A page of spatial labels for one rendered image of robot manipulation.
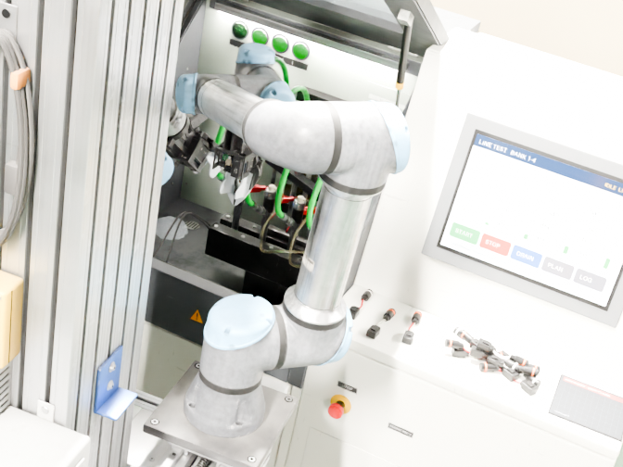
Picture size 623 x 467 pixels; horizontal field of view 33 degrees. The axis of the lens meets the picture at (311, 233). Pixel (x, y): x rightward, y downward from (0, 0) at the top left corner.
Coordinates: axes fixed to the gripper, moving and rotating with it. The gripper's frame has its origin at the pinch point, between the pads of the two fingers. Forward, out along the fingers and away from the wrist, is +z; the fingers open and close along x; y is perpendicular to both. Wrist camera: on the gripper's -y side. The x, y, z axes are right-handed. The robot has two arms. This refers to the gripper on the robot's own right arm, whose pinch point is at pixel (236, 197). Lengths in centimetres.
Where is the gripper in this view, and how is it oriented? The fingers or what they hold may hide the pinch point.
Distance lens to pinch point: 225.7
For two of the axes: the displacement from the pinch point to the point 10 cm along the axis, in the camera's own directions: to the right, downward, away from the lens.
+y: -4.1, 3.9, -8.2
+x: 8.9, 3.5, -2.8
